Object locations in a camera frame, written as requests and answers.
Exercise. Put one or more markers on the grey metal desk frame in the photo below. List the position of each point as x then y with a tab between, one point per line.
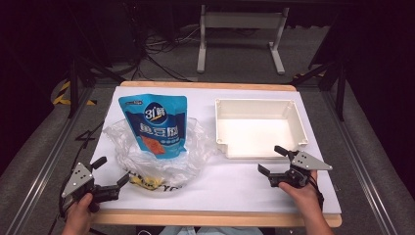
241	20

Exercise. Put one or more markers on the white table mat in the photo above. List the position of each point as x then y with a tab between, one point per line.
221	186

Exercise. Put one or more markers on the person's left hand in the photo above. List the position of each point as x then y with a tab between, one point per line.
79	213

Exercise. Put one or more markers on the white plastic box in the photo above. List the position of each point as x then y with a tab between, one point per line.
257	133

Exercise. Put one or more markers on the wooden table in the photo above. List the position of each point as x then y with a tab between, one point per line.
202	219

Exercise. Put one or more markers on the aluminium floor rail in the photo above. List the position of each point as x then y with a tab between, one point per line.
355	163
49	163

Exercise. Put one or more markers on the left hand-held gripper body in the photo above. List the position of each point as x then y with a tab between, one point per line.
77	180

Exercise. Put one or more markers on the clear plastic bag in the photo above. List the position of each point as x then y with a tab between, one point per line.
169	169

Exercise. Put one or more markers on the yellow black floor tape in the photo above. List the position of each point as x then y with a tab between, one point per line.
62	94

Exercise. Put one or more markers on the black tripod stand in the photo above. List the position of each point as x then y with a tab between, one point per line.
339	88
74	84

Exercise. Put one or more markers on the blue snack pouch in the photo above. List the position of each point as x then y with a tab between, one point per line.
156	125

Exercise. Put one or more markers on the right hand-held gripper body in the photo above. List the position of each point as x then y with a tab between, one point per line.
306	161

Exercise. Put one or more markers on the person's right hand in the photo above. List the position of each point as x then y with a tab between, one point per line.
300	196

